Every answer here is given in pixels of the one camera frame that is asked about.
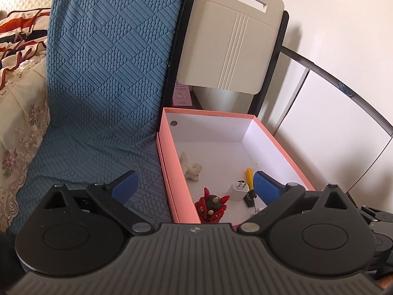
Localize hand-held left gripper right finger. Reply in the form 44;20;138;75
238;170;360;234

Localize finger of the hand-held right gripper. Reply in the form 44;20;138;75
360;205;393;223

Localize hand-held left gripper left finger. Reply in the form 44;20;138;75
43;170;155;236

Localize yellow handled screwdriver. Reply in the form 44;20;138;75
244;168;262;216

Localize white charger plug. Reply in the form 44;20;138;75
226;181;249;202

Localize red toy figure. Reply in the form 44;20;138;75
195;187;229;223

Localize pink cardboard box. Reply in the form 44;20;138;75
156;107;317;225

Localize white plush toy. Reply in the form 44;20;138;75
180;151;203;181

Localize small pink packet box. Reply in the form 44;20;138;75
172;81;193;108

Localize cream floral lace bedsheet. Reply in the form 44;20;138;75
0;58;51;232

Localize blue textured sofa cover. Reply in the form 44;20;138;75
8;0;190;232

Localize beige folding chair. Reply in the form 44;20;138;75
162;0;290;119

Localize striped red white blanket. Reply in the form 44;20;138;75
0;8;51;82

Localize black curved metal rail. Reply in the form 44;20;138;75
281;45;393;137

